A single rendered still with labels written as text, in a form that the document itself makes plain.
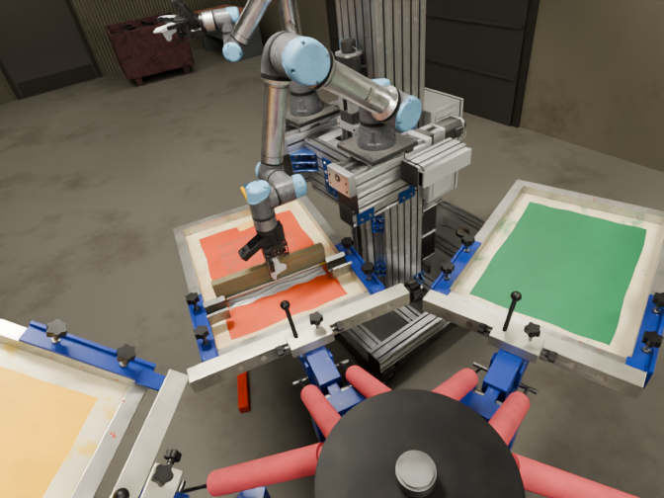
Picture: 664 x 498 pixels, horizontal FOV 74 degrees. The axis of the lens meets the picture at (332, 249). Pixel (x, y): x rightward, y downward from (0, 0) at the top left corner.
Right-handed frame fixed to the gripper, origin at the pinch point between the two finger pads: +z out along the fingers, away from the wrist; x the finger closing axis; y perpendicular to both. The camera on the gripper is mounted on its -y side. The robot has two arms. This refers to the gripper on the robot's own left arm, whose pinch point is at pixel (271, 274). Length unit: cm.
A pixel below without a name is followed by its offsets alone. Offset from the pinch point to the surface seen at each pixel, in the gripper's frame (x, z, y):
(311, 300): -14.8, 4.6, 9.0
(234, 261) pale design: 20.2, 4.9, -9.5
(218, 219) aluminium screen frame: 47.7, 1.9, -9.2
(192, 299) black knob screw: -5.5, -5.4, -27.3
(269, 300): -7.4, 4.9, -3.9
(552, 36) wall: 181, 8, 307
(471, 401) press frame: -74, -5, 28
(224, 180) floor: 270, 99, 19
